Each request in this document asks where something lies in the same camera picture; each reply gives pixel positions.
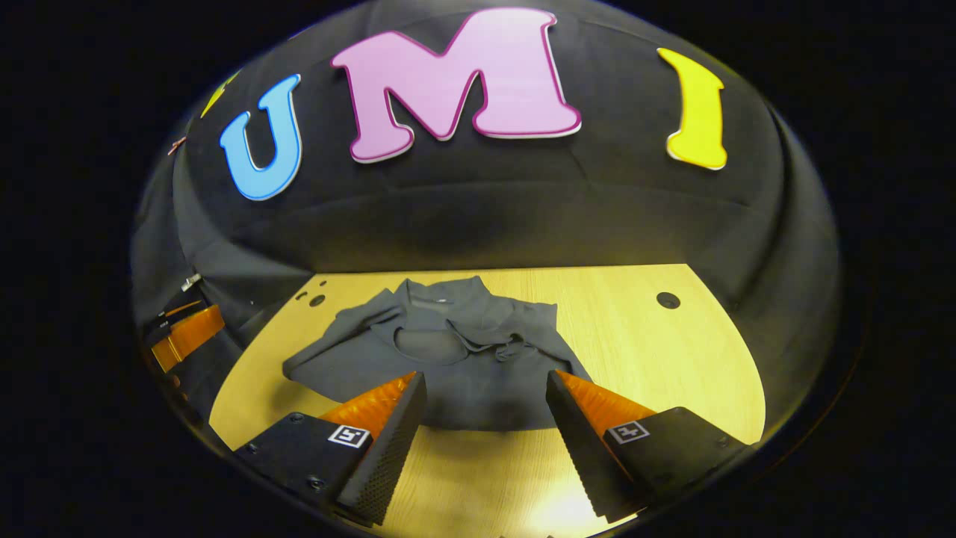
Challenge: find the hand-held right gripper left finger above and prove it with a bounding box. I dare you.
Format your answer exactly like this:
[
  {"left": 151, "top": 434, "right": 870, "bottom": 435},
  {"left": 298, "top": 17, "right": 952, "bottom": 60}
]
[{"left": 233, "top": 371, "right": 428, "bottom": 526}]

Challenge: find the grey long-sleeved shirt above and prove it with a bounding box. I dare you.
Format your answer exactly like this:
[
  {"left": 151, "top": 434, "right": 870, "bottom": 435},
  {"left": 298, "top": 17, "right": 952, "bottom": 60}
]
[{"left": 282, "top": 276, "right": 595, "bottom": 433}]

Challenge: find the black backdrop cloth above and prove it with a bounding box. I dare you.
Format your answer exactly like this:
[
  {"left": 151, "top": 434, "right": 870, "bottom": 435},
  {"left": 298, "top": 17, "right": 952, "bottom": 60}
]
[{"left": 131, "top": 0, "right": 841, "bottom": 449}]

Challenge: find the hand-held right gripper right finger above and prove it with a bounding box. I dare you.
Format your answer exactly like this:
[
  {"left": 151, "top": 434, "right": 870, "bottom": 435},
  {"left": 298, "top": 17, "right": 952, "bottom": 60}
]
[{"left": 545, "top": 368, "right": 748, "bottom": 524}]

